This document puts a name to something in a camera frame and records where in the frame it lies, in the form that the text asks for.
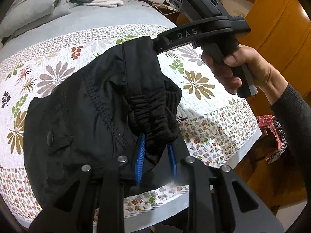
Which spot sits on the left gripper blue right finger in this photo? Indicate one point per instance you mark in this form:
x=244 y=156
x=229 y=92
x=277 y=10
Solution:
x=172 y=159

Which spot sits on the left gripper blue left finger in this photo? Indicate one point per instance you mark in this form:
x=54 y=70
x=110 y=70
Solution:
x=139 y=160

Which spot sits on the black padded pants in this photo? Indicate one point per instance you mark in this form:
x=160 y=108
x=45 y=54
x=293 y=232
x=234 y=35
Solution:
x=99 y=113

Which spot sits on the person right hand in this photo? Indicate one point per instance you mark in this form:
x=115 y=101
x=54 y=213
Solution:
x=246 y=62

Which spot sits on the wooden nightstand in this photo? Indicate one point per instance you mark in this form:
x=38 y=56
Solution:
x=171 y=14

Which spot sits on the floral quilted bedspread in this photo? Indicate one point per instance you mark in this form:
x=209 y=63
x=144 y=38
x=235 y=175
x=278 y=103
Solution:
x=206 y=101

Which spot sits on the wooden wardrobe cabinet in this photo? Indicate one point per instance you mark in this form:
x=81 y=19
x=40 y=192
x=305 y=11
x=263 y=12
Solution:
x=281 y=34

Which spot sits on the red plaid cloth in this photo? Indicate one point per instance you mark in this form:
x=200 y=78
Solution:
x=272 y=124

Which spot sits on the grey pillow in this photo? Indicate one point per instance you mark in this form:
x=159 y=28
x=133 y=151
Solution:
x=31 y=14

